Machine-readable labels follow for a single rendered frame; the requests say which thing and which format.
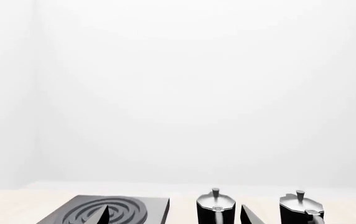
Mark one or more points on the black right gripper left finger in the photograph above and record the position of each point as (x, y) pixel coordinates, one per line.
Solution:
(101, 216)

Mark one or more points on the grey stove with spiral burner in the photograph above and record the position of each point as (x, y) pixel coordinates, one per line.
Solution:
(128, 209)

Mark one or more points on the silver black moka pot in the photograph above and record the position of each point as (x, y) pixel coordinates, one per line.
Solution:
(299, 210)
(215, 208)

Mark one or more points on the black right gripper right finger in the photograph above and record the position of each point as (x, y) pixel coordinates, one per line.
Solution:
(248, 216)

